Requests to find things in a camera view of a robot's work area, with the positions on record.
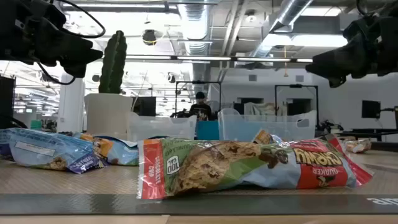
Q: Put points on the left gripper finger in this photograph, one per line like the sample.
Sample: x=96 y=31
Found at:
x=74 y=51
x=77 y=71

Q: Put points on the silver ventilation duct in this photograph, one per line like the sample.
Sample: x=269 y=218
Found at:
x=289 y=15
x=196 y=28

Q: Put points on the white hexagonal plant pot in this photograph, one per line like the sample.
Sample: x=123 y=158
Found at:
x=107 y=115

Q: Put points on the person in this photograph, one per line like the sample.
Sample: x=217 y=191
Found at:
x=200 y=110

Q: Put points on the red green Chewy granola bar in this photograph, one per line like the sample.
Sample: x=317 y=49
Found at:
x=217 y=168

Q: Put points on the long ceiling light bar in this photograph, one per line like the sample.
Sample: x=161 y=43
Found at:
x=202 y=58

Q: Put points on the black monitor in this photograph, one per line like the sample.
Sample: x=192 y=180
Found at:
x=371 y=109
x=7 y=102
x=145 y=106

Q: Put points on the blue granola bar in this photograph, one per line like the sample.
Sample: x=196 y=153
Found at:
x=357 y=145
x=115 y=151
x=46 y=149

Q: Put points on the teal plastic bin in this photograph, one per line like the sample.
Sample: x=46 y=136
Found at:
x=207 y=130

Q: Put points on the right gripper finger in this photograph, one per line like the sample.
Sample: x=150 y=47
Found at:
x=339 y=62
x=337 y=81

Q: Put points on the black round ceiling fixture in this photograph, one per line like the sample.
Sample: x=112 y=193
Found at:
x=149 y=36

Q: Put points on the brown yellow granola bar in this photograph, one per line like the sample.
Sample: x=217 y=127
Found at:
x=263 y=137

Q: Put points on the green cactus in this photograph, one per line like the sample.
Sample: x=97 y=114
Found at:
x=113 y=62

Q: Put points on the clear plastic bin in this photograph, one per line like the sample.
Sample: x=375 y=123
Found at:
x=161 y=127
x=267 y=126

